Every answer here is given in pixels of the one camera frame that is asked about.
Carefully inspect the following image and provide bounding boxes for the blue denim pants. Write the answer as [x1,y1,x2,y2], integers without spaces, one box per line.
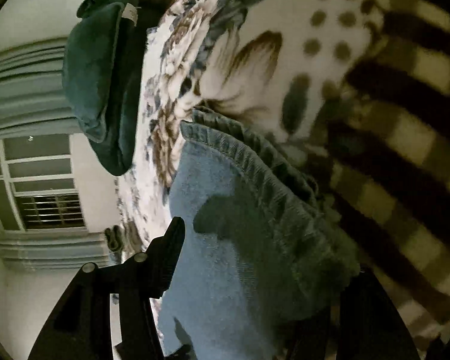
[158,108,359,359]

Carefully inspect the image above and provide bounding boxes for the white framed window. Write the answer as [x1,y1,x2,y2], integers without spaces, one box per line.
[0,134,85,233]

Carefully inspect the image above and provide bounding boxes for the grey window curtain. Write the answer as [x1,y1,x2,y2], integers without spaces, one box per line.
[0,37,80,139]

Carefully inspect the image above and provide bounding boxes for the floral fleece blanket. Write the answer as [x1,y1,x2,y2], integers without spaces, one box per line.
[117,0,450,359]

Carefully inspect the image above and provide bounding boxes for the dark green pillow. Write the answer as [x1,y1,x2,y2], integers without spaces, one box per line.
[62,0,174,176]

